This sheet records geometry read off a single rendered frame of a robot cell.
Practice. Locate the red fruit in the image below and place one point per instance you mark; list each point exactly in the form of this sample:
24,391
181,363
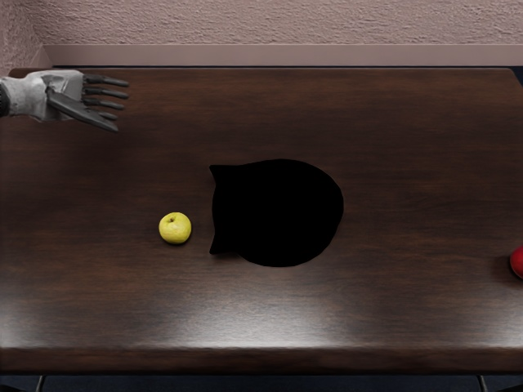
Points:
517,262

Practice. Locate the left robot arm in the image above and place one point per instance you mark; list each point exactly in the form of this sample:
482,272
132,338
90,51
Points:
2,102

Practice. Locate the yellow-green apple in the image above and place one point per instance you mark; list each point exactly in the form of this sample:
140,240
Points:
175,228

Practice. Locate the black cat-shaped plate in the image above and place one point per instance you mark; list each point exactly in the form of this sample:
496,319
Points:
278,212

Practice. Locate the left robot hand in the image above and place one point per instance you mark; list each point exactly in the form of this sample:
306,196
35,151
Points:
37,96

